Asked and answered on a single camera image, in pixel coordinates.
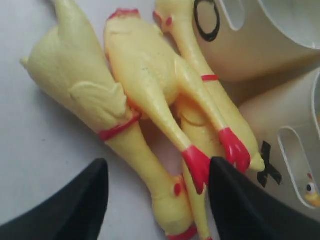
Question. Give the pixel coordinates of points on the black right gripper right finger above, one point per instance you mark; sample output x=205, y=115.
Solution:
x=243, y=211

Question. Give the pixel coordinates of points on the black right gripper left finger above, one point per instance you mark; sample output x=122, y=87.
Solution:
x=76, y=212

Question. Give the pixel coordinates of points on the small headless yellow rubber chicken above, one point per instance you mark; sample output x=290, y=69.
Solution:
x=153, y=77

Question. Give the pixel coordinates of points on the upright-headed yellow rubber chicken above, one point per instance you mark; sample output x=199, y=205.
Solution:
x=312, y=194

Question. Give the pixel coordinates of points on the cream bin marked X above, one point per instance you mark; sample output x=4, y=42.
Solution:
x=286, y=123

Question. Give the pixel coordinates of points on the cream bin marked O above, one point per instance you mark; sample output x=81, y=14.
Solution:
x=245, y=39

